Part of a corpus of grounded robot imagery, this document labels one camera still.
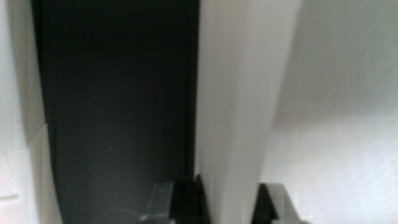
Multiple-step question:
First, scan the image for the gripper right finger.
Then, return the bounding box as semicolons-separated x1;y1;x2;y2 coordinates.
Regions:
250;183;309;224

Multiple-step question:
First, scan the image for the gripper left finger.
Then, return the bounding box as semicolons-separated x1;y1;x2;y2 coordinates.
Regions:
138;181;204;224

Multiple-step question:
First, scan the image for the white desk top tray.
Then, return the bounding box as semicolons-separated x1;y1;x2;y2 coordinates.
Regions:
195;0;398;224

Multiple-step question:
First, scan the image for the white front fence bar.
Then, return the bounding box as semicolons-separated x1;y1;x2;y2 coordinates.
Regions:
0;0;62;224

